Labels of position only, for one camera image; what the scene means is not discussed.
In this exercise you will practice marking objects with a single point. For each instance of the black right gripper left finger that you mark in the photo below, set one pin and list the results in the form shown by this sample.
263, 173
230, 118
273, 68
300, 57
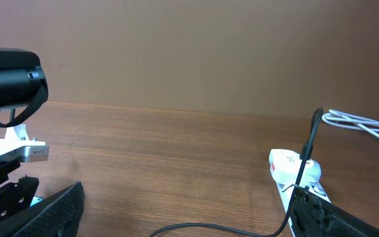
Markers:
57, 215

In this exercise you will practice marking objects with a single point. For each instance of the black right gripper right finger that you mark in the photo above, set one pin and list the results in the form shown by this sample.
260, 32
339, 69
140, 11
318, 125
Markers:
312, 216

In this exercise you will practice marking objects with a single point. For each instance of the blue Galaxy smartphone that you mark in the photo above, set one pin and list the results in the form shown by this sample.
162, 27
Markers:
35, 200

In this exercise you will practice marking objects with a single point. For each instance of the white charger adapter plug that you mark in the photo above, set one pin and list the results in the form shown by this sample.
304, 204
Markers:
285, 165

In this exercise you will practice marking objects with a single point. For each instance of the white power strip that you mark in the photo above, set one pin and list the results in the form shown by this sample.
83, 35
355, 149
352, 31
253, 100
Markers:
285, 191

